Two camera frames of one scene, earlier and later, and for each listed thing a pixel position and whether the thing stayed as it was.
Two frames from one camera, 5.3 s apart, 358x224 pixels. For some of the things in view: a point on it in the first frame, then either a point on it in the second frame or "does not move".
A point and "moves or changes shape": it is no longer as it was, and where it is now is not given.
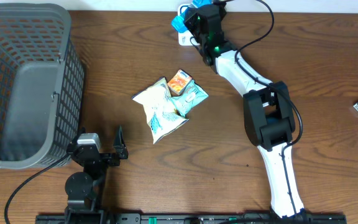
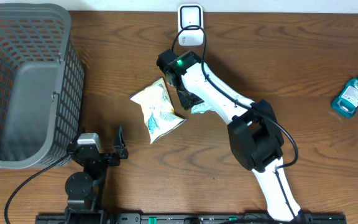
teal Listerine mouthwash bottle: x=178 y=21 → x=351 y=96
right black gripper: x=191 y=14 → x=186 y=102
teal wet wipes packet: x=192 y=95 moves or changes shape
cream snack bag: x=161 y=113 does not move
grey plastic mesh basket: x=32 y=85 does not move
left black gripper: x=113 y=159 does not move
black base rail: x=305 y=218 does not move
